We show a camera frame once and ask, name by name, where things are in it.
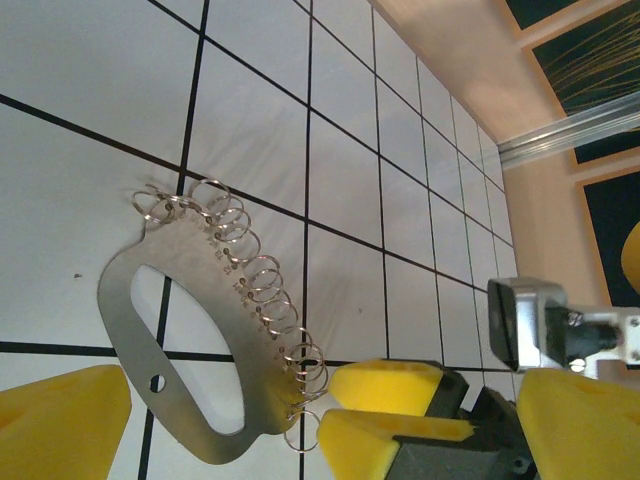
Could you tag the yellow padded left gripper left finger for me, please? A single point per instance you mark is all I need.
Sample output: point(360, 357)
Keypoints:
point(55, 430)

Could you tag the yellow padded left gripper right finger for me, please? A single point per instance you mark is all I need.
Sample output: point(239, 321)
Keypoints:
point(585, 435)

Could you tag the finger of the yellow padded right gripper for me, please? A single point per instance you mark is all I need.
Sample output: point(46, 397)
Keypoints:
point(385, 387)
point(380, 450)

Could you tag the clear plastic zip bag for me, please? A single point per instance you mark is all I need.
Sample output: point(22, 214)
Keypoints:
point(190, 250)

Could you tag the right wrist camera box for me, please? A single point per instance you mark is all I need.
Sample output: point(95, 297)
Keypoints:
point(525, 320)

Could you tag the aluminium frame post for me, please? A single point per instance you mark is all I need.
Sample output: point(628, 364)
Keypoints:
point(565, 130)

